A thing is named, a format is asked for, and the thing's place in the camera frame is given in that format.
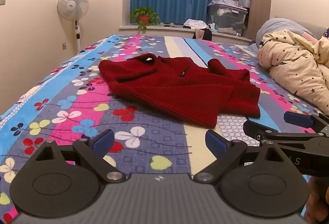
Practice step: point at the person's right hand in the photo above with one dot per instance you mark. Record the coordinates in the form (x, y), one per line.
(318, 201)

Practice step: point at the grey pillow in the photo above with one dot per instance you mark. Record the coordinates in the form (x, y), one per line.
(277, 25)

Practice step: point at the star print cream duvet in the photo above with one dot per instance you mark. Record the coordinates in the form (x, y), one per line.
(295, 70)

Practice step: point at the pink pillow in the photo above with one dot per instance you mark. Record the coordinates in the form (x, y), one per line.
(309, 36)

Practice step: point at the potted green plant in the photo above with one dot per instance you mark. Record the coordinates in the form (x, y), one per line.
(144, 15)

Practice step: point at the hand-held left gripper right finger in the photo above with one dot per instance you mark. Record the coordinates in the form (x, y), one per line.
(216, 143)

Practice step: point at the small white storage box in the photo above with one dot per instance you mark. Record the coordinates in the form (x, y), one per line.
(244, 0)

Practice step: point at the white standing fan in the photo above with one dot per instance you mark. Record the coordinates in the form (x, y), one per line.
(72, 4)

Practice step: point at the dark and pink garment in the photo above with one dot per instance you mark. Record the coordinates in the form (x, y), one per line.
(201, 34)

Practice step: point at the floral striped blanket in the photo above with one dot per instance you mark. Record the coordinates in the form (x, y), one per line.
(144, 141)

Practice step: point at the clear plastic storage box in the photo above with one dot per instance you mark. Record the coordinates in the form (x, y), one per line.
(226, 17)

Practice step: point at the pile of white clothes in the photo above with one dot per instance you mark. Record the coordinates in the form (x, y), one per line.
(195, 24)

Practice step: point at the red knit sweater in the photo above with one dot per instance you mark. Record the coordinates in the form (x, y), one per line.
(180, 88)

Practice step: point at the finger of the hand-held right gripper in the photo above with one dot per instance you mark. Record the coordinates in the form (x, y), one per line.
(298, 118)
(257, 129)

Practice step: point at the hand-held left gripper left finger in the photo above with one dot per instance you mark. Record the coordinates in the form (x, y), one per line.
(104, 140)

